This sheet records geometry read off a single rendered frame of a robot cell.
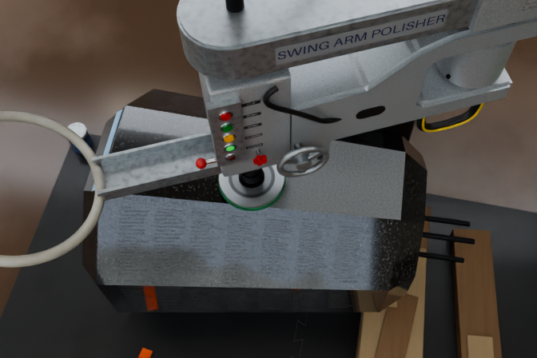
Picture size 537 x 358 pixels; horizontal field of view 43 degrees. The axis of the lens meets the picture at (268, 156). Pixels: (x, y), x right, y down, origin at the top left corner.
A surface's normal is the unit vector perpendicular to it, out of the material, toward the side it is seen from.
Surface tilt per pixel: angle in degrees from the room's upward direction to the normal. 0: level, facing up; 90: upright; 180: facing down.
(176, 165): 2
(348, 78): 4
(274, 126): 90
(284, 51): 90
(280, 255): 45
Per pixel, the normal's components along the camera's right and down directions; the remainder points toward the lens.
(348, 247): -0.10, 0.27
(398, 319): -0.02, -0.48
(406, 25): 0.26, 0.84
